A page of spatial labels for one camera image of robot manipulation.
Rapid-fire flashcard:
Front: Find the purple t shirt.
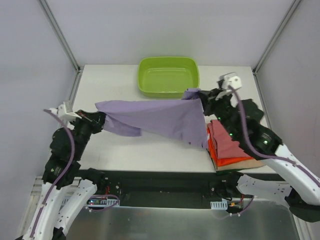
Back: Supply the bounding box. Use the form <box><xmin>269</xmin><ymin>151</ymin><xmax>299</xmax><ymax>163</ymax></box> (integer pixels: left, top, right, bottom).
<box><xmin>95</xmin><ymin>88</ymin><xmax>208</xmax><ymax>149</ymax></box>

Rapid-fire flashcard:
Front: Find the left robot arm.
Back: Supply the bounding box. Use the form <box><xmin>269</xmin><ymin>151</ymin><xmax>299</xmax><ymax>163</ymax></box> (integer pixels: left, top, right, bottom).
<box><xmin>20</xmin><ymin>110</ymin><xmax>107</xmax><ymax>240</ymax></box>

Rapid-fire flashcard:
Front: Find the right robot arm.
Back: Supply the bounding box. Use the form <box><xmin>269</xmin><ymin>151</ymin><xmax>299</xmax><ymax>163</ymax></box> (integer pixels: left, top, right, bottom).
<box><xmin>198</xmin><ymin>88</ymin><xmax>320</xmax><ymax>223</ymax></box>

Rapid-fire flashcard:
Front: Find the pink folded t shirt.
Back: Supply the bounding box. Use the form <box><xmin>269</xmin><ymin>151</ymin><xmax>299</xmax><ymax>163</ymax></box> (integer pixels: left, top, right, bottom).
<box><xmin>207</xmin><ymin>119</ymin><xmax>252</xmax><ymax>159</ymax></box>

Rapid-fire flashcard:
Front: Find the orange folded t shirt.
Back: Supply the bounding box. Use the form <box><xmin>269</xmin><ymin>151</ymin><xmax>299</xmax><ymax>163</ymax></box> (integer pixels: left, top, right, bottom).
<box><xmin>207</xmin><ymin>124</ymin><xmax>253</xmax><ymax>167</ymax></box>

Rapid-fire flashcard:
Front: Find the beige folded t shirt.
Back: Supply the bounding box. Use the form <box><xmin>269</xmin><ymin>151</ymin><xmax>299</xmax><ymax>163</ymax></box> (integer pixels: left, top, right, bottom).
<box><xmin>213</xmin><ymin>159</ymin><xmax>265</xmax><ymax>172</ymax></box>

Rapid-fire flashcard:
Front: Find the dark green folded t shirt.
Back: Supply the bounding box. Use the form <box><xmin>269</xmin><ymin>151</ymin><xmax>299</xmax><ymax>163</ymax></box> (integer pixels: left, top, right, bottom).
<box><xmin>216</xmin><ymin>169</ymin><xmax>241</xmax><ymax>175</ymax></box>

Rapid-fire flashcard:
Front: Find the green plastic basin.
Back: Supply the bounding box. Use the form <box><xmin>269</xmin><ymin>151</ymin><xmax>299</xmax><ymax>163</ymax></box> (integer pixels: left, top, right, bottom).
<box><xmin>137</xmin><ymin>56</ymin><xmax>200</xmax><ymax>99</ymax></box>

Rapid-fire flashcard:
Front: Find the left controller board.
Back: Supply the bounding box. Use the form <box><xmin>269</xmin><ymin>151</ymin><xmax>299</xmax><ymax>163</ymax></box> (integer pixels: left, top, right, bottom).
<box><xmin>84</xmin><ymin>194</ymin><xmax>120</xmax><ymax>213</ymax></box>

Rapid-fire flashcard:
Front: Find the controller board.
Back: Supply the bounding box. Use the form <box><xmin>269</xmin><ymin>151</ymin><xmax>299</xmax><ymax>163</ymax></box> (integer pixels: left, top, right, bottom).
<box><xmin>84</xmin><ymin>194</ymin><xmax>120</xmax><ymax>213</ymax></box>
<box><xmin>210</xmin><ymin>199</ymin><xmax>245</xmax><ymax>220</ymax></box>

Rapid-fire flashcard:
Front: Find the right controller board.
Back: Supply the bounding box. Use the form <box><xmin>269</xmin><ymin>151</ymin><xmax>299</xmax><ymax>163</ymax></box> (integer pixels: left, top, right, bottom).
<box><xmin>210</xmin><ymin>199</ymin><xmax>245</xmax><ymax>220</ymax></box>

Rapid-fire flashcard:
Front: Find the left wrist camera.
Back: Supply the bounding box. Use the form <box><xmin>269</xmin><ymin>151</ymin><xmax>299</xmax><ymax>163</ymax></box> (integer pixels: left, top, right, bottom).
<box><xmin>49</xmin><ymin>101</ymin><xmax>82</xmax><ymax>122</ymax></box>

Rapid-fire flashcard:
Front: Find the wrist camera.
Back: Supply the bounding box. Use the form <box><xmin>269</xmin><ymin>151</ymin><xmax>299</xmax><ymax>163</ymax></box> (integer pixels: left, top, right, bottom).
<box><xmin>215</xmin><ymin>72</ymin><xmax>243</xmax><ymax>100</ymax></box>
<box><xmin>49</xmin><ymin>101</ymin><xmax>82</xmax><ymax>122</ymax></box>

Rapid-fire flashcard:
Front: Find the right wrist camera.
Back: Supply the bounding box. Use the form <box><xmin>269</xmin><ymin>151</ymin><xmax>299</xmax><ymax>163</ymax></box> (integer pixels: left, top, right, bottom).
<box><xmin>215</xmin><ymin>72</ymin><xmax>243</xmax><ymax>100</ymax></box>

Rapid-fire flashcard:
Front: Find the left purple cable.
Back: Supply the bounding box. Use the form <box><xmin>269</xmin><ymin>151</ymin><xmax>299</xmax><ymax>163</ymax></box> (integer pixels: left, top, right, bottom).
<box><xmin>28</xmin><ymin>108</ymin><xmax>77</xmax><ymax>240</ymax></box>

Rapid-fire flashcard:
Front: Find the right aluminium frame post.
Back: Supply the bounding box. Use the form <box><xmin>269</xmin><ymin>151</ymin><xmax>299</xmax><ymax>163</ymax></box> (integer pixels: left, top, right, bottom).
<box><xmin>252</xmin><ymin>0</ymin><xmax>303</xmax><ymax>76</ymax></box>

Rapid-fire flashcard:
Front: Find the aluminium frame post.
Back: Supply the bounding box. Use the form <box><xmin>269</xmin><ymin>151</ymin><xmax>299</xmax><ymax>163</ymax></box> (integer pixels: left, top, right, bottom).
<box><xmin>252</xmin><ymin>0</ymin><xmax>303</xmax><ymax>76</ymax></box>
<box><xmin>37</xmin><ymin>0</ymin><xmax>82</xmax><ymax>74</ymax></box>

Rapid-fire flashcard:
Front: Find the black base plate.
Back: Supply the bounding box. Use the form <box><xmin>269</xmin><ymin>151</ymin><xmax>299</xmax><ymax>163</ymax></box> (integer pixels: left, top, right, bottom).
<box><xmin>75</xmin><ymin>168</ymin><xmax>243</xmax><ymax>209</ymax></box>

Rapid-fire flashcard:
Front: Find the left aluminium frame post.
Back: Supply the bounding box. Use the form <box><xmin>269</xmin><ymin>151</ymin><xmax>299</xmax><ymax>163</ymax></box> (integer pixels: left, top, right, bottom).
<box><xmin>37</xmin><ymin>0</ymin><xmax>82</xmax><ymax>74</ymax></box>

